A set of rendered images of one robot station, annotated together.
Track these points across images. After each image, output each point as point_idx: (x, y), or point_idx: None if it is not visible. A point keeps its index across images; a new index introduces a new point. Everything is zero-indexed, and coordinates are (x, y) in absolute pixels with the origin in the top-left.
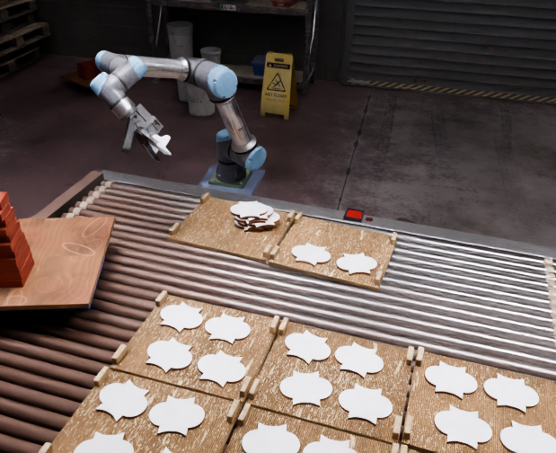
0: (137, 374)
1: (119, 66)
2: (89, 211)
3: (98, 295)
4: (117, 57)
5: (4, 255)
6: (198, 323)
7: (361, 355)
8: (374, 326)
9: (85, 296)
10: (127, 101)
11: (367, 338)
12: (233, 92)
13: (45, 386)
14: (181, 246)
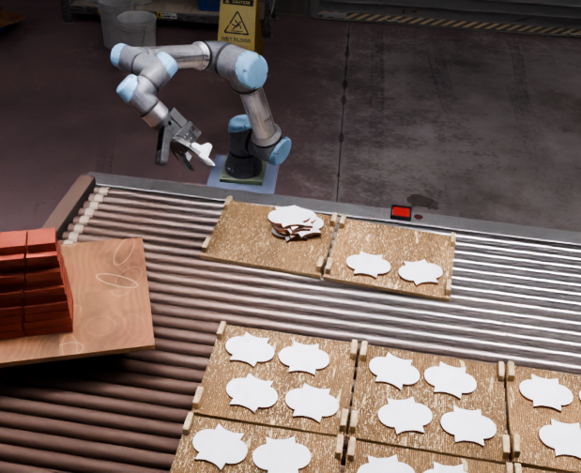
0: (223, 417)
1: (147, 65)
2: (94, 228)
3: None
4: (141, 53)
5: (54, 298)
6: (270, 355)
7: (451, 375)
8: (453, 342)
9: (148, 336)
10: (161, 106)
11: (450, 355)
12: (263, 81)
13: (125, 440)
14: (219, 265)
